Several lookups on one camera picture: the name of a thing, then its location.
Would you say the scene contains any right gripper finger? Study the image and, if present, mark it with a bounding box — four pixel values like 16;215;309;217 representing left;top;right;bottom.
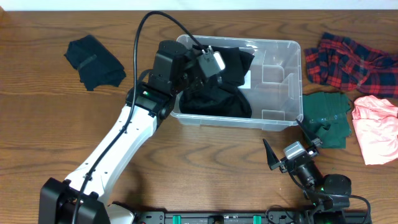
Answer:
263;139;281;170
296;119;323;147

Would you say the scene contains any large black garment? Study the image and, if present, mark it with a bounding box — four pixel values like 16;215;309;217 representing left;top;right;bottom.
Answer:
179;84;252;118

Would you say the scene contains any black cloth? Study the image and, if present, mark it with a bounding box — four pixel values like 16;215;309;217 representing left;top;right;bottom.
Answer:
203;47;254;93
64;35;126;91

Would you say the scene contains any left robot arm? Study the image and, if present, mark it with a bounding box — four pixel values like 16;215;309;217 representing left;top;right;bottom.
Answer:
39;40;226;223

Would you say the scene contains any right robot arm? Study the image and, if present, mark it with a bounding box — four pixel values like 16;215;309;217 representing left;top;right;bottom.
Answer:
263;121;351;223

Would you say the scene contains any dark green folded cloth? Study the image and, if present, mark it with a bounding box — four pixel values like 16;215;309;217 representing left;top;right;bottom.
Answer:
303;92;352;149

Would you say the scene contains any white label in bin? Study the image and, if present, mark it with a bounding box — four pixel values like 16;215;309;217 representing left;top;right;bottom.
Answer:
239;70;251;89

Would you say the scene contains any pink crumpled garment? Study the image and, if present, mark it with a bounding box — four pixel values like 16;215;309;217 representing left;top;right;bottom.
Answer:
351;95;397;165

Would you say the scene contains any clear plastic storage bin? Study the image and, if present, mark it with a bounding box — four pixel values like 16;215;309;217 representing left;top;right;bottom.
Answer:
171;35;303;131

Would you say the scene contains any red plaid flannel shirt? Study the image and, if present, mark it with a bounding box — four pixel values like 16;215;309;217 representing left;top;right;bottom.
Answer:
304;32;397;98

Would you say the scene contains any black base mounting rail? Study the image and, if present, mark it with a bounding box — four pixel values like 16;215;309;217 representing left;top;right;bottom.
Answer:
60;211;373;224

